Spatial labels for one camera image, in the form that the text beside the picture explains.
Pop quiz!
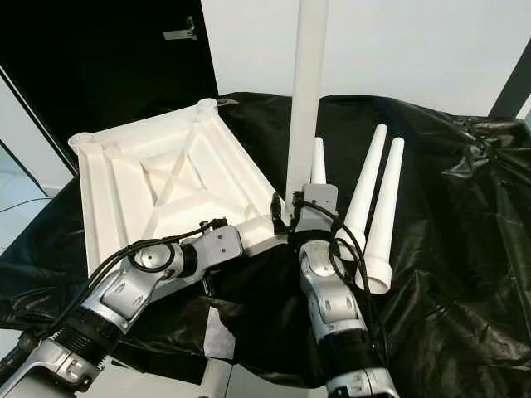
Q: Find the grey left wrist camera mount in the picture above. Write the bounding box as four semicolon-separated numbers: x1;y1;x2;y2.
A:
192;224;243;270

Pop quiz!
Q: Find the silver door handle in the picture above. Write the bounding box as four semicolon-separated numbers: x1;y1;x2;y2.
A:
163;17;198;41

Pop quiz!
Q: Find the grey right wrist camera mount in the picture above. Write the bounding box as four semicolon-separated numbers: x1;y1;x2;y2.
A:
295;182;339;233

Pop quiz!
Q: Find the black door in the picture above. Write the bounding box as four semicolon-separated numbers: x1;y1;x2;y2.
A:
0;0;219;179

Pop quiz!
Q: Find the dark grey frame post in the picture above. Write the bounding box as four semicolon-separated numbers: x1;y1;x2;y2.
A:
488;62;531;121

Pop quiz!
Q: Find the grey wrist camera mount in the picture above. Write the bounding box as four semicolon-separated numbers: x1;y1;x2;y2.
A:
295;182;339;233
192;224;243;270

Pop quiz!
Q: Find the white plastic table leg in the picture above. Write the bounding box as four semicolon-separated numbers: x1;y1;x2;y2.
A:
309;137;327;185
361;137;406;295
285;0;333;204
336;124;389;241

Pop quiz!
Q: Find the black table cloth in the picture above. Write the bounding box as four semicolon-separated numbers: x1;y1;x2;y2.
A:
0;91;531;391

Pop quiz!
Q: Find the white table pedestal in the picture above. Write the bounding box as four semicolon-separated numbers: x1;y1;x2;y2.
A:
199;361;233;398

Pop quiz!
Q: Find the thin black floor cable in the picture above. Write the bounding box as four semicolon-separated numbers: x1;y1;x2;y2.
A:
0;197;34;215

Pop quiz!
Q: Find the white plastic table top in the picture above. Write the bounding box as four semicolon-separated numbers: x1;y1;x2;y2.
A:
68;98;300;291

